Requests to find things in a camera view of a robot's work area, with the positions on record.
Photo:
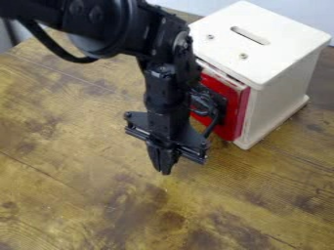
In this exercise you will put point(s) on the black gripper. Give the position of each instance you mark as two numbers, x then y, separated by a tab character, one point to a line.
164	126

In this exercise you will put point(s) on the black metal drawer handle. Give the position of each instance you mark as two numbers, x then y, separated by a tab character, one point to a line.
209	104

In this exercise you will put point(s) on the red wooden drawer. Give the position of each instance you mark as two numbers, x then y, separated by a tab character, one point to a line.
237	92

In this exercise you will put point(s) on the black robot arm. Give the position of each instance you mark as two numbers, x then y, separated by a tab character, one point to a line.
87	30

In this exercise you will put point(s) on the white wooden box cabinet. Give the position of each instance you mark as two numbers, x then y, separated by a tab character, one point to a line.
265	53

